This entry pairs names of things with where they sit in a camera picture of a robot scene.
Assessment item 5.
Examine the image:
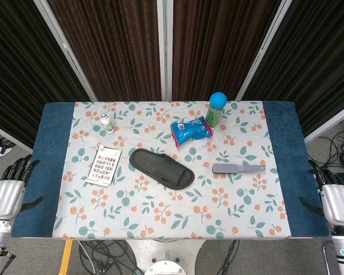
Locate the printed card pack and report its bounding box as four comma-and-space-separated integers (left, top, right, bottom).
84, 144, 123, 188

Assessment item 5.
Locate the grey lint brush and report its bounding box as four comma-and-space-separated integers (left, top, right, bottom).
212, 163, 267, 175

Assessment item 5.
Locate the black rubber slipper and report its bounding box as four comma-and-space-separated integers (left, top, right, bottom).
128, 148, 196, 190

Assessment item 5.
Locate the floral tablecloth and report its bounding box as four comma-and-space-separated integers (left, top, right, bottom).
52, 100, 294, 240

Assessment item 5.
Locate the green drink can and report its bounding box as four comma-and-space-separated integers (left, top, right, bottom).
205, 103, 225, 128

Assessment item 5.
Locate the blue table cloth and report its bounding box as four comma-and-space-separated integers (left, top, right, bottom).
10, 100, 331, 239

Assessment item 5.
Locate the blue snack bag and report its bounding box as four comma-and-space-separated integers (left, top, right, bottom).
170, 116, 213, 148

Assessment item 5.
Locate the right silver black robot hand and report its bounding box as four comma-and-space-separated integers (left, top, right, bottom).
299, 159, 344, 227

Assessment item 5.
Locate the black arm connector cable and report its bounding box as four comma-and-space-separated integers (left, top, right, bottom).
0, 249, 17, 262

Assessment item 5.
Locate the black floor cable bundle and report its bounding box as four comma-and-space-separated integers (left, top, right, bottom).
306, 121, 344, 174
208, 239, 240, 275
77, 239, 143, 275

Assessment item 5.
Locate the dark curtain partition panel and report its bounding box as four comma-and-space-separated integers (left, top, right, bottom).
34, 0, 169, 102
235, 0, 344, 144
165, 0, 289, 102
0, 0, 97, 150

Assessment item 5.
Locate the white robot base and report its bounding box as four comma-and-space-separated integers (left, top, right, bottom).
125, 238, 206, 275

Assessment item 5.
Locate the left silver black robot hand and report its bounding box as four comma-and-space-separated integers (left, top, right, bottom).
0, 156, 44, 221

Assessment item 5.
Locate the small white bottle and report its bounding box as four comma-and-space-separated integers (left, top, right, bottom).
100, 113, 116, 135

